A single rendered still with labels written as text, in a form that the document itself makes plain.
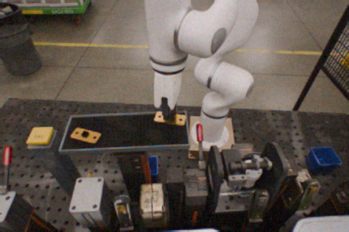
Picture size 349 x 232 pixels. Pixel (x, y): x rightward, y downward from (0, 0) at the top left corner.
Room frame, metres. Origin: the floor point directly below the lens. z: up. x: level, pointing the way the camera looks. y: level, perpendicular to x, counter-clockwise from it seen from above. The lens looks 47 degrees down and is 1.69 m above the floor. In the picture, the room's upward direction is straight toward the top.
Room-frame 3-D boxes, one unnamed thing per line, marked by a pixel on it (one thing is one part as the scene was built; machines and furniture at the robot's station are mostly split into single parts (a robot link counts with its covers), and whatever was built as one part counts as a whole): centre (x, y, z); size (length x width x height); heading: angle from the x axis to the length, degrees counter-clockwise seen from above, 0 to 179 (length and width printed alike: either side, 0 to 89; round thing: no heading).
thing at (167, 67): (0.44, 0.01, 1.41); 0.09 x 0.08 x 0.03; 168
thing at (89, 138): (0.42, 0.26, 1.17); 0.08 x 0.04 x 0.01; 74
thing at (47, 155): (0.43, 0.40, 0.92); 0.08 x 0.08 x 0.44; 3
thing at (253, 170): (0.33, -0.20, 0.94); 0.18 x 0.13 x 0.49; 93
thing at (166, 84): (0.44, 0.01, 1.35); 0.10 x 0.07 x 0.11; 168
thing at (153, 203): (0.27, 0.06, 0.89); 0.13 x 0.11 x 0.38; 3
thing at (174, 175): (0.33, 0.00, 0.90); 0.05 x 0.05 x 0.40; 3
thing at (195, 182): (0.32, -0.06, 0.89); 0.13 x 0.11 x 0.38; 3
